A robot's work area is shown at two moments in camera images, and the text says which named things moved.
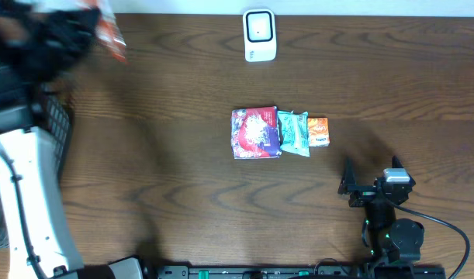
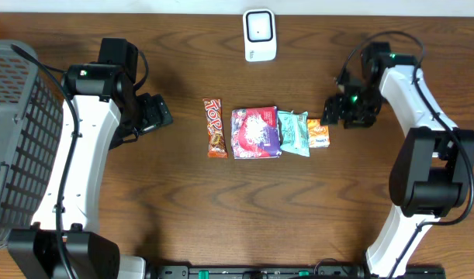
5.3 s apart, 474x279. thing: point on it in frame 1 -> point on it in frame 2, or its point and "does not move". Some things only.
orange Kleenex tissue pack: [319, 132] does not move
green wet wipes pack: [293, 129] does not move
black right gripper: [348, 186] -> [336, 106]
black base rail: [303, 272] does not move
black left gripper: [68, 29] -> [159, 114]
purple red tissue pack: [255, 132] does not move
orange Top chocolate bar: [108, 33] -> [214, 115]
